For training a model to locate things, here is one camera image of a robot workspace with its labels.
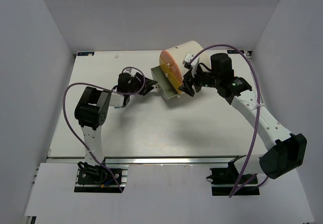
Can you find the aluminium table rail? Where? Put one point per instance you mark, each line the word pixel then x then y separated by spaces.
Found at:
pixel 207 160

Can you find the yellow drawer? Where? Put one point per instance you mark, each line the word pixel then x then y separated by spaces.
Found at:
pixel 173 74

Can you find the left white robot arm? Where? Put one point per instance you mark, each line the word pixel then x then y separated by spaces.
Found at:
pixel 92 109

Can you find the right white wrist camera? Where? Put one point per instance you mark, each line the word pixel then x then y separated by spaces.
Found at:
pixel 190 62

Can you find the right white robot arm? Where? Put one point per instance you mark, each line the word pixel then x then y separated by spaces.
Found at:
pixel 285 150

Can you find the cream cylindrical drawer cabinet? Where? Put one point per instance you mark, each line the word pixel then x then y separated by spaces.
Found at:
pixel 172 61

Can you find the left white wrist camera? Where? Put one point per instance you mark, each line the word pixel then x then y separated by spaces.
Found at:
pixel 127 70

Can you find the grey-green drawer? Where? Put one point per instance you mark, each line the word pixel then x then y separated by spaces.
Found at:
pixel 164 86

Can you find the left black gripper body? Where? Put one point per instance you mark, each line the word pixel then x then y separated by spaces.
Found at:
pixel 141 83

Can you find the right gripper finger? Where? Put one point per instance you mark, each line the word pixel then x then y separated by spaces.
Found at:
pixel 187 89
pixel 188 78

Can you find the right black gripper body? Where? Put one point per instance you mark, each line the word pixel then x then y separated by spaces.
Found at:
pixel 193 80

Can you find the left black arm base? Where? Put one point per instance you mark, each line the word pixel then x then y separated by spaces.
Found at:
pixel 96 179

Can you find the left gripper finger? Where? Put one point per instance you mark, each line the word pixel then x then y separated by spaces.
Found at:
pixel 147 89
pixel 149 82

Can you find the left blue corner label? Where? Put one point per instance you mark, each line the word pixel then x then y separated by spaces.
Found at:
pixel 85 54

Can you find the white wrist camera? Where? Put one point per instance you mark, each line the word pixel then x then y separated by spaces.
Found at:
pixel 190 62
pixel 127 70

